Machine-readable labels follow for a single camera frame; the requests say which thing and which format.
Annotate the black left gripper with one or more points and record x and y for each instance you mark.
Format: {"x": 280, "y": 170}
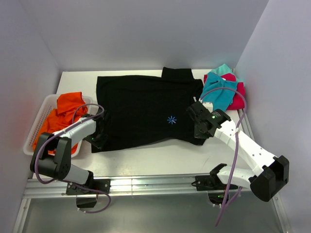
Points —
{"x": 100, "y": 144}

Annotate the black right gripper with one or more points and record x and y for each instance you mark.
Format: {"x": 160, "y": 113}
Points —
{"x": 198, "y": 134}

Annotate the black t-shirt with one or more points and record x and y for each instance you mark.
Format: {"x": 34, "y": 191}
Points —
{"x": 141, "y": 110}

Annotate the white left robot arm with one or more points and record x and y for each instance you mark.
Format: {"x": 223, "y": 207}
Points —
{"x": 51, "y": 160}

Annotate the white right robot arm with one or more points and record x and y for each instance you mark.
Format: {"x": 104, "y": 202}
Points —
{"x": 267, "y": 174}

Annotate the teal shirt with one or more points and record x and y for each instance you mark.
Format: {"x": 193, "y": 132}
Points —
{"x": 215, "y": 91}

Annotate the magenta shirt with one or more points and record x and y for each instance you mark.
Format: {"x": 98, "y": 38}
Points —
{"x": 237, "y": 103}

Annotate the orange shirt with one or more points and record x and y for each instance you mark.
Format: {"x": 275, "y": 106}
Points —
{"x": 63, "y": 115}

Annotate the light turquoise shirt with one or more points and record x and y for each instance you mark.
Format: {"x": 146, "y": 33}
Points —
{"x": 222, "y": 70}

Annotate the white plastic basket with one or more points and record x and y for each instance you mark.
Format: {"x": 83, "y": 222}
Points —
{"x": 48, "y": 104}

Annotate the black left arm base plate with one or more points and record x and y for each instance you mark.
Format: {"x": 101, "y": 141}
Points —
{"x": 95, "y": 186}

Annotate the aluminium rail frame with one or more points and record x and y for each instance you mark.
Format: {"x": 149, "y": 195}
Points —
{"x": 150, "y": 192}

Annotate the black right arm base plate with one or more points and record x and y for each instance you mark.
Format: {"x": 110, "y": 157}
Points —
{"x": 208, "y": 183}

